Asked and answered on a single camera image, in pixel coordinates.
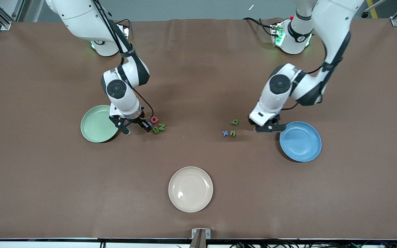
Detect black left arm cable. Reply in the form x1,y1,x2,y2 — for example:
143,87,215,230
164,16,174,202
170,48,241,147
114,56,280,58
280,31,328,111

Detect brown table cover sheet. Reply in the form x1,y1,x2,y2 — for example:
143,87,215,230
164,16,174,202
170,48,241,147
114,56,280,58
0,18,397,240

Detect black left base cable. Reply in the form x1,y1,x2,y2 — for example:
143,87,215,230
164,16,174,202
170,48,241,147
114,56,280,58
243,17,275,37

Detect light green plate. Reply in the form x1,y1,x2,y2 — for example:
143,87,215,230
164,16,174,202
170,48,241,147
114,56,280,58
80,105,120,143

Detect grey metal camera bracket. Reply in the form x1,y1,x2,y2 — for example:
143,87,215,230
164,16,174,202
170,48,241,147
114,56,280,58
189,228,212,248

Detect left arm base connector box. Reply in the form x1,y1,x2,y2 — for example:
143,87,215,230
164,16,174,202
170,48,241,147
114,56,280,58
271,21,286,48

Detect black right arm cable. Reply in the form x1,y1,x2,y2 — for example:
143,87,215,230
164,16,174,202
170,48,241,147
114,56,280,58
94,0,155,120

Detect beige plate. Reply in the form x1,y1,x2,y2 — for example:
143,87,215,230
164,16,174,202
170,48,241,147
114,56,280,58
168,166,214,213

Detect blue plate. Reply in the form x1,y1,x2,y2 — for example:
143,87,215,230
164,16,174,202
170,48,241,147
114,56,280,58
279,121,322,162

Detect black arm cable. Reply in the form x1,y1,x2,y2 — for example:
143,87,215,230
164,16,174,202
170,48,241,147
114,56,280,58
280,31,328,111
94,0,155,120

